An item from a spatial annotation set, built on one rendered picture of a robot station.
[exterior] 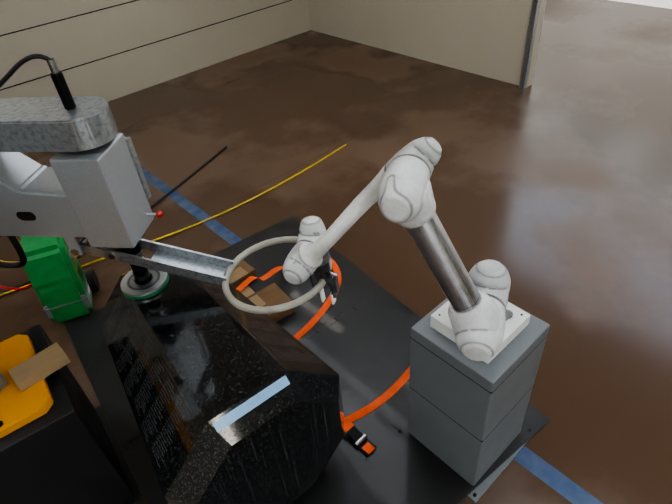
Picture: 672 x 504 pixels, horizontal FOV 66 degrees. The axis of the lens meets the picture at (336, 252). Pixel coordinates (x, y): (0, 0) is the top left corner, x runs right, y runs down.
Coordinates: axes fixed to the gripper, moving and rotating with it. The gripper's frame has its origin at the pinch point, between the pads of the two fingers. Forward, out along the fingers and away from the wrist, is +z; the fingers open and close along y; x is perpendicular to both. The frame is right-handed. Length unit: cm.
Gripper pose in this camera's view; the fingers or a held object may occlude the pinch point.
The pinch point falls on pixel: (327, 296)
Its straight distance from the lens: 224.2
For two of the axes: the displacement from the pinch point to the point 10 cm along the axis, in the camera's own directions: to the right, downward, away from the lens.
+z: 1.5, 7.7, 6.2
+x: -3.7, 6.3, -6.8
